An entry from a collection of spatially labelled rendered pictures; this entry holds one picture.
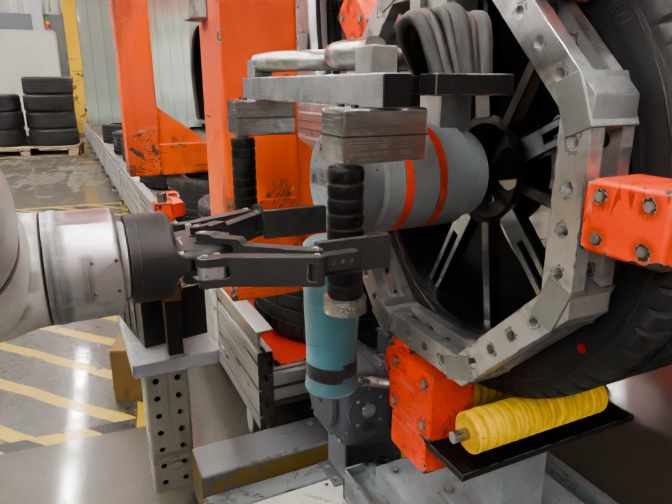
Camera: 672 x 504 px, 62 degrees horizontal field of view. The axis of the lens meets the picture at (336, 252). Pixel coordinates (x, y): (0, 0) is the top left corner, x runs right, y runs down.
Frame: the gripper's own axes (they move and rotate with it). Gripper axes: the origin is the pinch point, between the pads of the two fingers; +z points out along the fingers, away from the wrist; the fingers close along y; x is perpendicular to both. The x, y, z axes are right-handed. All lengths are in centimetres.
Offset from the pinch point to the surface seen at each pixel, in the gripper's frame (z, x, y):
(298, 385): 24, -61, -74
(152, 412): -12, -60, -77
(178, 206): 16, -34, -189
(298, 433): 21, -70, -67
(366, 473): 28, -68, -45
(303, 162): 23, -2, -66
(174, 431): -8, -67, -77
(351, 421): 23, -53, -43
